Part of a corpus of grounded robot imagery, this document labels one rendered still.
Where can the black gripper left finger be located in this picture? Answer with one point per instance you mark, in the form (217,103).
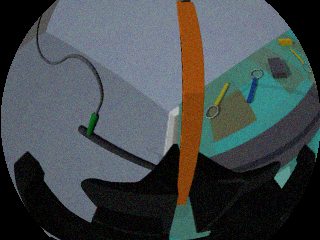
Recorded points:
(153,196)

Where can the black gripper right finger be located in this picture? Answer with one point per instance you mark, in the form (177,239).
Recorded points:
(215,189)

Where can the grey ring with orange handle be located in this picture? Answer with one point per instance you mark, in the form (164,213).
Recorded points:
(193,95)

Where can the grey loop with blue flat handle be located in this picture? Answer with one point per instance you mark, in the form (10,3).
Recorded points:
(253,85)

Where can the yellow rectangular block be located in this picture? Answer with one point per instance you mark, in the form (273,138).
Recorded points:
(284,42)

